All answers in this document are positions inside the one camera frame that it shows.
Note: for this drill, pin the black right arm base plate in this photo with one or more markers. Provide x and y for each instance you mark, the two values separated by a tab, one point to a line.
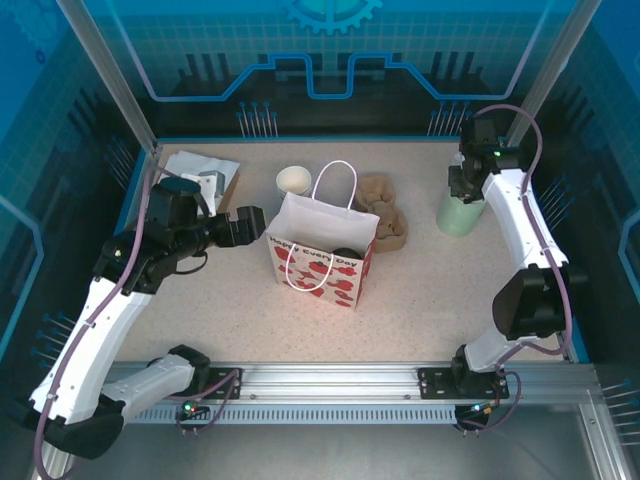
435	382

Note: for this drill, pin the right green lit connector board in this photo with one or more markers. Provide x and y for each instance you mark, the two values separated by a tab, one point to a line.
480	409

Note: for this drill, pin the mint green holder cup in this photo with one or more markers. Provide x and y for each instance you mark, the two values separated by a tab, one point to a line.
457	222

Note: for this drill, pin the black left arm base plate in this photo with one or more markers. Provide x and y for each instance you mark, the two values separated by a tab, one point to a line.
217	375

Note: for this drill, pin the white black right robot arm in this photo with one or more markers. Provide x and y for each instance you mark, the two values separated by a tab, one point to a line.
520	220

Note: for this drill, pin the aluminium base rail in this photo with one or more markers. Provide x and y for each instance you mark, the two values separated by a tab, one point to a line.
325	380

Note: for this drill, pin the brown pulp cup carrier stack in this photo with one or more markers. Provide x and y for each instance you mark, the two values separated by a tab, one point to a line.
390	235

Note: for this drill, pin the left green lit connector board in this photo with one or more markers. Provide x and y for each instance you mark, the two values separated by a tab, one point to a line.
189	409

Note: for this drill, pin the stack of white napkins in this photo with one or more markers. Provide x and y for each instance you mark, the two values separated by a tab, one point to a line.
220	165

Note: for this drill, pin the stack of green paper cups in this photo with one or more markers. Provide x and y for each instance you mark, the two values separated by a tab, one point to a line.
294	180

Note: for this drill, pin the green lit connector board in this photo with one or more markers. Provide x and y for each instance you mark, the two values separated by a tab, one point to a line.
480	409
189	409

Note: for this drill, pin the stack of black lids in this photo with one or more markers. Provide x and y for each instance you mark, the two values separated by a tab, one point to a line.
346	253

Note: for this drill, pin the aluminium frame post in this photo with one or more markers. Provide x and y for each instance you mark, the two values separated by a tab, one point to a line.
550	75
112	75

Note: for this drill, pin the left aluminium frame post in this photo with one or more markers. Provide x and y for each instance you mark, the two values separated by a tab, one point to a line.
112	75

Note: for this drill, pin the white red paper gift bag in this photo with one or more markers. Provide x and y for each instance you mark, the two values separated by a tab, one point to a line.
325	220

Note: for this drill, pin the right aluminium frame post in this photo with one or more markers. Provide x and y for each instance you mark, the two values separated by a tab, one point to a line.
550	75

